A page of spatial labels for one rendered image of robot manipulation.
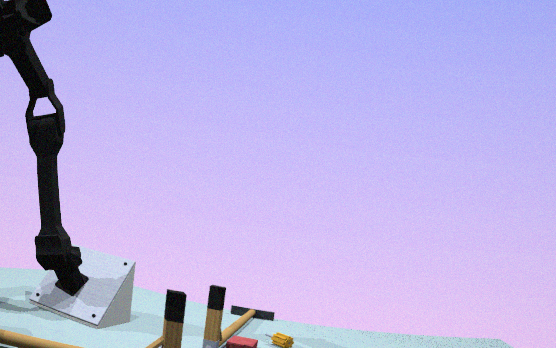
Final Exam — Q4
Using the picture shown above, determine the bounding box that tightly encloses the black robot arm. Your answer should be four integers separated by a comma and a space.
0, 25, 89, 296

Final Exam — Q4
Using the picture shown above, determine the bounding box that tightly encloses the red rectangular block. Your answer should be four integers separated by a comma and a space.
226, 335, 258, 348

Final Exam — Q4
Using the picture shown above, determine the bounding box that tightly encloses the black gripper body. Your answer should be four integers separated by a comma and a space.
0, 0, 52, 47

